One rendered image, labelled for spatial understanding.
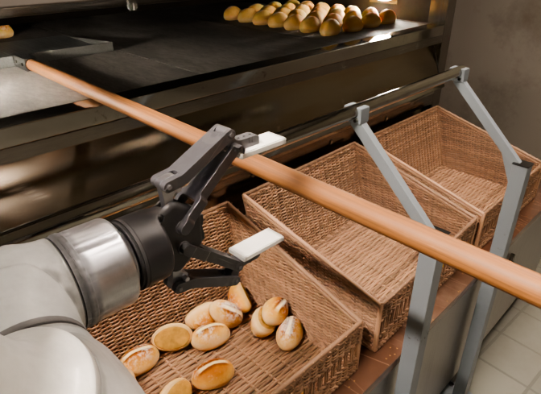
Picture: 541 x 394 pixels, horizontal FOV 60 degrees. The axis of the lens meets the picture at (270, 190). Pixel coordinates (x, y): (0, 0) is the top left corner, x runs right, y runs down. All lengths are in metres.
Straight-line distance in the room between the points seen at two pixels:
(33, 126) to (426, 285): 0.85
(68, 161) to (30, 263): 0.67
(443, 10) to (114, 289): 1.88
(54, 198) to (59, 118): 0.17
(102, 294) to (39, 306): 0.07
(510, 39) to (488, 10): 0.24
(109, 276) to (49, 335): 0.13
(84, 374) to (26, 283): 0.13
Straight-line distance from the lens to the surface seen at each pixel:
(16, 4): 0.81
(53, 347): 0.30
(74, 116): 1.03
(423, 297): 1.10
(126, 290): 0.45
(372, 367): 1.23
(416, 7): 2.20
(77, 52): 1.54
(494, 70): 3.50
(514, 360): 2.23
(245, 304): 1.28
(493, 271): 0.51
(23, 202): 1.05
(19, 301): 0.39
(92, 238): 0.44
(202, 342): 1.21
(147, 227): 0.46
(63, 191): 1.07
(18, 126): 1.00
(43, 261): 0.43
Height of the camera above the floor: 1.48
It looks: 28 degrees down
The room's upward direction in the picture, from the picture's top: straight up
